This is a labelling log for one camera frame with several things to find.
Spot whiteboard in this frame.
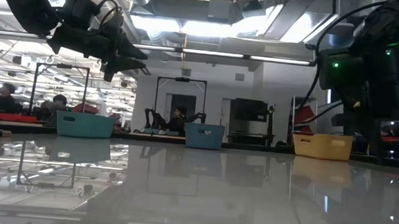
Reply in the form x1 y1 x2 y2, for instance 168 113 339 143
316 98 343 136

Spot long ceiling light strip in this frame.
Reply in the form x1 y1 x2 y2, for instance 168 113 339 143
133 43 311 67

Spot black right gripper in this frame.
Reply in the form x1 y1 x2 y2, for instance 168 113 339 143
313 45 375 138

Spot black gantry frame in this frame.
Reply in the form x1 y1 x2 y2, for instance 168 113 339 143
153 76 209 124
28 62 91 120

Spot black cabinet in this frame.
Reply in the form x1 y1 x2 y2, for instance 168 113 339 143
228 97 269 132

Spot black stand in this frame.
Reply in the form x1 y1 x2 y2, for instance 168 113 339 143
265 104 278 147

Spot person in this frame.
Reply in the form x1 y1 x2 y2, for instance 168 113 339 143
48 93 70 126
0 82 24 116
166 106 189 134

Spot red low object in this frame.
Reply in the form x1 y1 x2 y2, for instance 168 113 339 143
0 112 37 124

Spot metal rack red bins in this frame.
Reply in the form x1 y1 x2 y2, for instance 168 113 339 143
290 95 320 135

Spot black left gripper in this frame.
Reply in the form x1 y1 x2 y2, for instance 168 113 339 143
44 0 153 86

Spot yellow plastic bin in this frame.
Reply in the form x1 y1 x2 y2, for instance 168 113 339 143
290 132 354 162

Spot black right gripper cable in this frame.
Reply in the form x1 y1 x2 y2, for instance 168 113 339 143
298 0 391 116

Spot teal plastic bin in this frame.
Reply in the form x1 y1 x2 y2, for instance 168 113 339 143
55 110 117 140

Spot blue plastic bin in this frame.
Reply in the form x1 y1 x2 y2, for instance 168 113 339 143
183 121 227 151

